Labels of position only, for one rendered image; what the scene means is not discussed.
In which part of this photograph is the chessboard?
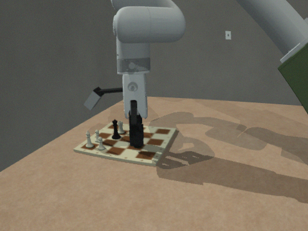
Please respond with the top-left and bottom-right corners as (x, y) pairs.
(74, 122), (176, 166)

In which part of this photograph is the white bishop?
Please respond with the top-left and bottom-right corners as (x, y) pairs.
(86, 131), (94, 148)

